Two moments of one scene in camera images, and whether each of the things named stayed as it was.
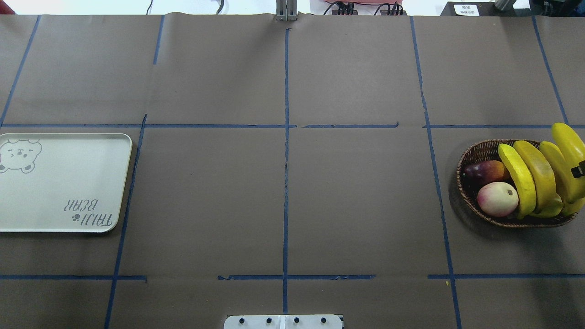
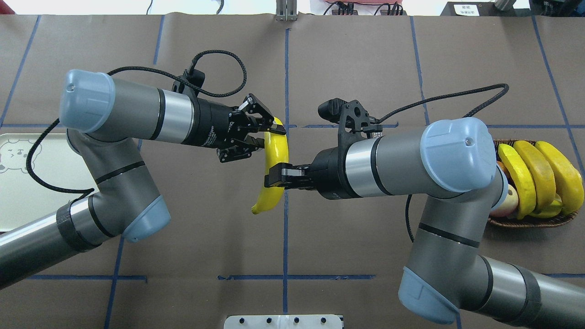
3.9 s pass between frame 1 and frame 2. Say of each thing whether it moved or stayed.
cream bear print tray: stayed
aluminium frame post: stayed
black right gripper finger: moved
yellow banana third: stayed
